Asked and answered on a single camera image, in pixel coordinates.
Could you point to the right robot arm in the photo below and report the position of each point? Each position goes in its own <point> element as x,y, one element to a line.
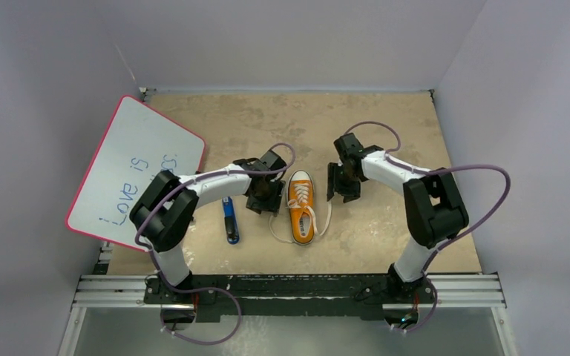
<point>434,208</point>

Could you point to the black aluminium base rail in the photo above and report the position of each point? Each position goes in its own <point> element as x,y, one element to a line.
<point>365,296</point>

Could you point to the white shoelace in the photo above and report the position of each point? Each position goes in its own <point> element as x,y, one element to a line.
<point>318,232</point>

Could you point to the blue black stapler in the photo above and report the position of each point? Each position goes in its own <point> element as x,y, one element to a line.
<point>230,221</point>

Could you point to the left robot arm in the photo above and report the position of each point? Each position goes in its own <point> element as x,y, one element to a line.
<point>163,213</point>

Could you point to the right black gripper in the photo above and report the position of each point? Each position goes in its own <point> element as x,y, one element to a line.
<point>342,185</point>

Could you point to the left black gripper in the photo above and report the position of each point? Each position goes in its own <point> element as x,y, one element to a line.
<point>269,205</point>

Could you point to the orange canvas sneaker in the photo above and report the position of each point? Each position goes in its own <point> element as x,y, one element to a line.
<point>300,202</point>

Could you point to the pink framed whiteboard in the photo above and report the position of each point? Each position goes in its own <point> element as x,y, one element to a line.
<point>138,143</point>

